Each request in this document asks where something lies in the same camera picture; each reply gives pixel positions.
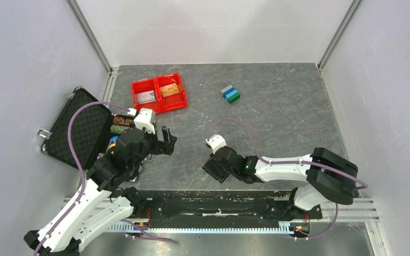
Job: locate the right red bin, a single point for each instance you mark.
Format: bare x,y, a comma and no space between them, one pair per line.
176,101

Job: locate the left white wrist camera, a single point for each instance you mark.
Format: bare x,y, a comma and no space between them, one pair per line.
144,119

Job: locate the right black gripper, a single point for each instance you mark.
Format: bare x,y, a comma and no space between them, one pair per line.
222,172

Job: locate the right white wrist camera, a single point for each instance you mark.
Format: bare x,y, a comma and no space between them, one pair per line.
215,142

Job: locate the aluminium toothed rail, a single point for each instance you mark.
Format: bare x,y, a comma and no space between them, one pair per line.
283,228

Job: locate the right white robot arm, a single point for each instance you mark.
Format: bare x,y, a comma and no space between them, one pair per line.
327,176

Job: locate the orange brown chip roll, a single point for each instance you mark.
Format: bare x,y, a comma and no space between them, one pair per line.
123,121

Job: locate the gold cards in bin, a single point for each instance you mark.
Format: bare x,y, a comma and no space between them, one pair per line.
170,89

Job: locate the black poker chip case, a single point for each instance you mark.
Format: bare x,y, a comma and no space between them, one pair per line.
90,131

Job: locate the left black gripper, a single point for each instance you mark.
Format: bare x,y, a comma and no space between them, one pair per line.
166,146

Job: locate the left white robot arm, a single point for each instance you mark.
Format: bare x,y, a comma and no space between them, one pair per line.
72,229

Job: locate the red bin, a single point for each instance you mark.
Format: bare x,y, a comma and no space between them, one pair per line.
176,101
146,85

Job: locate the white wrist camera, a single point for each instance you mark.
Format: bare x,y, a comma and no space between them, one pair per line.
215,142
144,119

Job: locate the silver cards in bin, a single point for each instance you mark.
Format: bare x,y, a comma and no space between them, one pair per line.
146,97

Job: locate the left red bin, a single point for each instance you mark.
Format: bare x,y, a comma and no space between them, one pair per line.
146,85

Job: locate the blue round chip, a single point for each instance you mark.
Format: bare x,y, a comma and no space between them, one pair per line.
112,140

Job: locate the grey blue green block stack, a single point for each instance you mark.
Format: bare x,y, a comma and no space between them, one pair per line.
230,94

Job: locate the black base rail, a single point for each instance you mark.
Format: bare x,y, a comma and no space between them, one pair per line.
219,209

